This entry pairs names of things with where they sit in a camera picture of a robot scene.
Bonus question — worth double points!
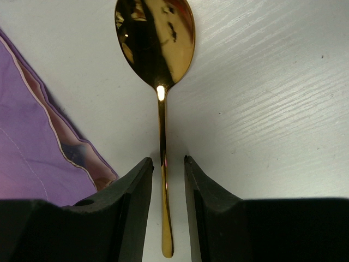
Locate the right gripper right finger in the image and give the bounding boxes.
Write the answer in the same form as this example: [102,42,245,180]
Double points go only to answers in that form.
[184,156,348,261]

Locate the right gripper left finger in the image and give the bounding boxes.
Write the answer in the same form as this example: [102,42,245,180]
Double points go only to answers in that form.
[1,157,153,261]

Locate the purple Elsa cloth placemat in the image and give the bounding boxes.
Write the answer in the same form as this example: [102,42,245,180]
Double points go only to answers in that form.
[1,33,118,206]

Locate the gold spoon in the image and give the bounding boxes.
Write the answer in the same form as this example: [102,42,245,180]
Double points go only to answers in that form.
[114,1,196,258]

